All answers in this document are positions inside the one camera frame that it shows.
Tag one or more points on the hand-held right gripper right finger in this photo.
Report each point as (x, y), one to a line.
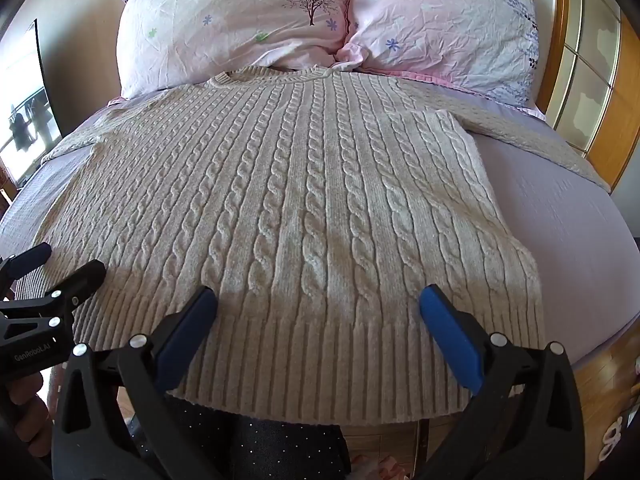
(452, 340)

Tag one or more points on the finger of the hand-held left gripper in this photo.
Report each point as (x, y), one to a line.
(75, 282)
(27, 257)

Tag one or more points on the white grey object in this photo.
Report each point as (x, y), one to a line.
(620, 437)

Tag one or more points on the person's left hand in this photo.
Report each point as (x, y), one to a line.
(27, 405)

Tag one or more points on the pink pillow with flower print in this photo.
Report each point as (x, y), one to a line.
(440, 25)

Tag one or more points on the person's dark dotted pants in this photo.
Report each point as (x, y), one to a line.
(270, 445)

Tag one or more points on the wooden headboard with glass panels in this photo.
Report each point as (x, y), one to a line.
(590, 60)

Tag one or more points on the pink pillow with tree print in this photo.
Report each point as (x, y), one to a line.
(225, 20)

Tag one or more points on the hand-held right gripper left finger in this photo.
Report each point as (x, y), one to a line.
(187, 337)

